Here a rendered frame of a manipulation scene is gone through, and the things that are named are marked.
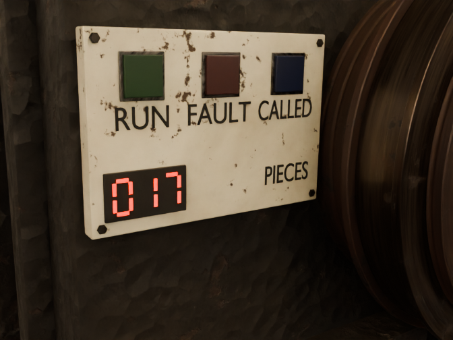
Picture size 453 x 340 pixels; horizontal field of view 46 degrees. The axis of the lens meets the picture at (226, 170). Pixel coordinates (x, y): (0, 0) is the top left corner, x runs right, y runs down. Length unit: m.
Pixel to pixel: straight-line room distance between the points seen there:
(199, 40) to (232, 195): 0.16
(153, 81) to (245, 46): 0.10
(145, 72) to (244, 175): 0.15
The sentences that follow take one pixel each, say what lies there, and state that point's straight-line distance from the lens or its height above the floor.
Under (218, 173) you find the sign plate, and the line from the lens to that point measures 0.52.
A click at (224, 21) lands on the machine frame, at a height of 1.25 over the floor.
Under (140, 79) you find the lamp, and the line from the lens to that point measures 0.46.
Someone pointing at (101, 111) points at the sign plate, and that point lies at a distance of 0.46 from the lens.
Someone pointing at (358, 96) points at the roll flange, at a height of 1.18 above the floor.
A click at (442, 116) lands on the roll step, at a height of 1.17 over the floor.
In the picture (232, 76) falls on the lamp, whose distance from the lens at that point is 0.51.
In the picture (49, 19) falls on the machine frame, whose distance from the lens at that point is 0.50.
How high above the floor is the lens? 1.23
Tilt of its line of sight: 13 degrees down
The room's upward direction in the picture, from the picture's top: 1 degrees clockwise
